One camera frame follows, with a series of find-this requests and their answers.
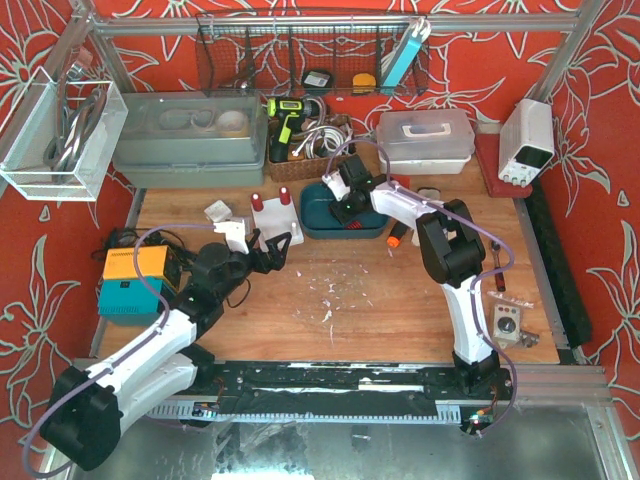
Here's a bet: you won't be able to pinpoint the white peg base plate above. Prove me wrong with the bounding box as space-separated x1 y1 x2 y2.
251 193 304 252

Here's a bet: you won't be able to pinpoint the small white cube box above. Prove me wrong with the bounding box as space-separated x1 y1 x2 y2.
204 200 233 224

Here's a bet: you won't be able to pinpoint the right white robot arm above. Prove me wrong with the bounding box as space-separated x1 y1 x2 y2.
322 155 500 395

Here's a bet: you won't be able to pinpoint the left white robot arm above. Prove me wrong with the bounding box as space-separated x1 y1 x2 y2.
32 232 292 471

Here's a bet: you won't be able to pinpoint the teal plastic tray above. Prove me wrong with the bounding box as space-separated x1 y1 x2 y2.
299 183 389 240

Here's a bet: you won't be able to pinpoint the wicker basket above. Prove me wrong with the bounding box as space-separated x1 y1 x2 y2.
265 114 355 182

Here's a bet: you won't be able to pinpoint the white work glove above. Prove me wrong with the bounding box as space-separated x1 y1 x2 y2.
409 187 441 246

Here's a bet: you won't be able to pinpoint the white plastic storage box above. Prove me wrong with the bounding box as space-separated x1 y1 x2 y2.
376 109 475 176

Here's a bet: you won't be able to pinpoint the orange and teal device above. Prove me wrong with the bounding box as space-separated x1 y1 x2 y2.
98 245 181 326

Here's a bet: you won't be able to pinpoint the grey plastic toolbox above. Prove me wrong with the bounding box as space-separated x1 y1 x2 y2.
113 92 268 189

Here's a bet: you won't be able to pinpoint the red book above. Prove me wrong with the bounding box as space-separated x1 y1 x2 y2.
473 133 534 199

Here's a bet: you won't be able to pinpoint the light blue book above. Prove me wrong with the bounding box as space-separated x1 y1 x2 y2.
381 37 422 95

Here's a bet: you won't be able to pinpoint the white power supply unit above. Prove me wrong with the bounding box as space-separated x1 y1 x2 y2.
498 99 554 188

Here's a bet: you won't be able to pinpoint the clear bag with parts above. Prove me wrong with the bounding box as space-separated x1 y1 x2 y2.
488 291 540 349

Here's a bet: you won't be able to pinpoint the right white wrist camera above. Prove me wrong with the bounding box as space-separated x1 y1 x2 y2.
321 170 351 201

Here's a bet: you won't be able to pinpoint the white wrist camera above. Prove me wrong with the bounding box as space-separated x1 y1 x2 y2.
214 219 249 254
321 170 351 201

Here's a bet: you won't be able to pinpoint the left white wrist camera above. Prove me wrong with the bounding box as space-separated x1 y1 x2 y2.
214 219 249 254

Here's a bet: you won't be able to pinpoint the black cable tangle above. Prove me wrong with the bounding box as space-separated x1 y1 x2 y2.
90 227 201 271

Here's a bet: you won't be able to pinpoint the orange handled screwdriver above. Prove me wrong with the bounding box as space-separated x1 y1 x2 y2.
386 221 409 249

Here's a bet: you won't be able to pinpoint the white coiled cables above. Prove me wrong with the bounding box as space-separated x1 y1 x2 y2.
294 124 355 160

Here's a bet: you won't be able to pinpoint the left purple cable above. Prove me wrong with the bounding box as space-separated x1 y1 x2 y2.
20 222 226 476

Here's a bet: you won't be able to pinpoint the purple cable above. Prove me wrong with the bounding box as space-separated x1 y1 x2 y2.
324 139 521 436
20 222 226 476

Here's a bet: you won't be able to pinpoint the green yellow cordless drill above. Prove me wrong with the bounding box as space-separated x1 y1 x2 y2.
267 97 320 163

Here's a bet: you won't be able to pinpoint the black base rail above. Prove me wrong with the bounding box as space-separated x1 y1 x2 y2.
149 361 512 425

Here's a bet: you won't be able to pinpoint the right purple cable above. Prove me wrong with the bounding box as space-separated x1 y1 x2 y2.
324 139 521 436

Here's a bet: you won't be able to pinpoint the red handled ratchet wrench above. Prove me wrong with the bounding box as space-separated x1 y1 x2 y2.
490 240 506 292

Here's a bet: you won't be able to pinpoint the black wire mesh shelf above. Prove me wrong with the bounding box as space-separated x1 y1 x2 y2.
195 8 429 96

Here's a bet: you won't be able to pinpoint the clear acrylic wall bin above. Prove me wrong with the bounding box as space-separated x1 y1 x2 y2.
1 68 128 202

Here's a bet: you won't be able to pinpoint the grey cables in bin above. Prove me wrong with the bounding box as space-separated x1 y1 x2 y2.
43 74 109 184

